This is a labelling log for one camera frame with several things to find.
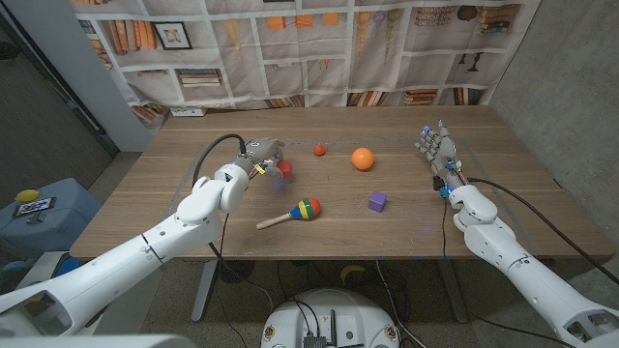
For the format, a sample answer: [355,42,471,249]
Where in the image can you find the black floor fan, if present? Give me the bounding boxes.
[216,259,256,284]

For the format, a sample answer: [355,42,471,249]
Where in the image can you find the yellow toy lemon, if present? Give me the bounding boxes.
[14,188,41,204]

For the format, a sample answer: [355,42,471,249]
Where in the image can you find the printed bookshelf backdrop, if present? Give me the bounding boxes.
[70,0,543,113]

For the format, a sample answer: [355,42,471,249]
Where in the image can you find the blue-grey ottoman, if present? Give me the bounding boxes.
[0,177,103,258]

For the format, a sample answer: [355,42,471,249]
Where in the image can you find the white table leg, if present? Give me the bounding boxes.
[191,259,218,324]

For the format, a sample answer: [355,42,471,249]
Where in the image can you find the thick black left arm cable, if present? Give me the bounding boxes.
[192,133,275,304]

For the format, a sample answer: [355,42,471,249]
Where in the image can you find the striped wooden maraca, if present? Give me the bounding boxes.
[255,197,322,231]

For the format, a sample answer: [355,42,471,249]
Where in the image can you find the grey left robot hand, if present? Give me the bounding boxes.
[236,137,291,179]

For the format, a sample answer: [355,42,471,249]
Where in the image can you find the white robot torso edge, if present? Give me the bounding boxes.
[0,333,197,348]

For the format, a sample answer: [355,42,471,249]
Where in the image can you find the white power strip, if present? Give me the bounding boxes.
[169,106,208,118]

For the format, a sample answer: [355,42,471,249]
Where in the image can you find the purple magnetic cube block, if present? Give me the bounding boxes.
[368,190,388,214]

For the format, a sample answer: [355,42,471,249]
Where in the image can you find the grey table leg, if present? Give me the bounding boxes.
[437,258,470,324]

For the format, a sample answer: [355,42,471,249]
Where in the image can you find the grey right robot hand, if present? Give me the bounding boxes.
[414,119,469,192]

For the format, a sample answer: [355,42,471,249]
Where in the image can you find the orange ball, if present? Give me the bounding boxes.
[351,147,375,172]

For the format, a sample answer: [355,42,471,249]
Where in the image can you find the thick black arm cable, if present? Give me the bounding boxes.
[192,133,275,304]
[465,176,619,286]

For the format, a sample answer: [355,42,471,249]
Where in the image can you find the yellow banana toy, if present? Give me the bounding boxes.
[339,264,368,285]

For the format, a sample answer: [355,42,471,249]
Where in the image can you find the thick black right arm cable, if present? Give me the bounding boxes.
[465,176,619,286]

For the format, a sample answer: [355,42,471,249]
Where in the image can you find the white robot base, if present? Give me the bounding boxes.
[260,288,401,348]

